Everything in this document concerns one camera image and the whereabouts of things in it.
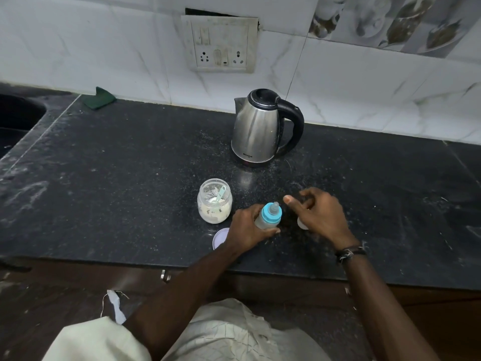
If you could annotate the person's right hand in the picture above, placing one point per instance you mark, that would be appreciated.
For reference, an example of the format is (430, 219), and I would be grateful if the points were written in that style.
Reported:
(327, 218)

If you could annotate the person's left hand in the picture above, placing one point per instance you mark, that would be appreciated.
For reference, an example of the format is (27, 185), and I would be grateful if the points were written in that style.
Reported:
(244, 231)

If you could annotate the person's right thumb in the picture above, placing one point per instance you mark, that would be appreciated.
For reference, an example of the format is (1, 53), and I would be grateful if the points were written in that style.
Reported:
(291, 204)

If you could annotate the person's left thumb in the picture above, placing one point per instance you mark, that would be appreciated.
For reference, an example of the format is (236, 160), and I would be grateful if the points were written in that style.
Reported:
(269, 232)

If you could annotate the baby bottle with blue collar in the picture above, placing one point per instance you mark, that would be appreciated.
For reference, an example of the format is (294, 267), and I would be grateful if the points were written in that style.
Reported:
(271, 216)

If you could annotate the clear bottle cap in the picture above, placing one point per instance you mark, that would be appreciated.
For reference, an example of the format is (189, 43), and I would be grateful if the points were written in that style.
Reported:
(301, 224)

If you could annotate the person's right forearm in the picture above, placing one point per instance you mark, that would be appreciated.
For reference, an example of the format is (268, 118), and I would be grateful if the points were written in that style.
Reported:
(379, 308)

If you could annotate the person's left forearm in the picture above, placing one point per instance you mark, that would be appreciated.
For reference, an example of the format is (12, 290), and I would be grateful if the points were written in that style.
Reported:
(180, 300)

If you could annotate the white round jar lid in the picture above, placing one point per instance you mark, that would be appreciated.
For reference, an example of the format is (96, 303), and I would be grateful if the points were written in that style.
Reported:
(219, 238)

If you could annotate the glass jar of powder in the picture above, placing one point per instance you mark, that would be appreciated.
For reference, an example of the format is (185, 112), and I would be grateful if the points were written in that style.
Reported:
(214, 212)

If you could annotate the teal plastic scoop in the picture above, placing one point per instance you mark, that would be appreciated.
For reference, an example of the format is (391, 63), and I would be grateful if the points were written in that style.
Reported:
(220, 193)

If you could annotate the stainless steel electric kettle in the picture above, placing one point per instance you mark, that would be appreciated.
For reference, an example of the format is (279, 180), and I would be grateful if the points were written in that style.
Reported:
(255, 131)

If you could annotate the cream shirt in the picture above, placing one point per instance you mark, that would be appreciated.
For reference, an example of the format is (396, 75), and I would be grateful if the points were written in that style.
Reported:
(225, 334)

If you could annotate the white cloth scrap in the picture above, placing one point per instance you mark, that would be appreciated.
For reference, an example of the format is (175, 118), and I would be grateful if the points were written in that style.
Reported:
(115, 306)

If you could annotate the green scrub pad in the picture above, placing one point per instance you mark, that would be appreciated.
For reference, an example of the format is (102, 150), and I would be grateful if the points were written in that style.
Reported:
(98, 98)

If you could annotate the brown wooden cabinet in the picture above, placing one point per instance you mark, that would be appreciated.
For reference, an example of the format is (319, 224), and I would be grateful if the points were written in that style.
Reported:
(56, 296)

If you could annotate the dark kitchen sink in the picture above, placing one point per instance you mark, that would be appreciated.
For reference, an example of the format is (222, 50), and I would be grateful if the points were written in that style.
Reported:
(17, 116)

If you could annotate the white wall socket switchboard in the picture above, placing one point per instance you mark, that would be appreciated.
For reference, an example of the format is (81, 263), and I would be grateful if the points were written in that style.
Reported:
(221, 43)

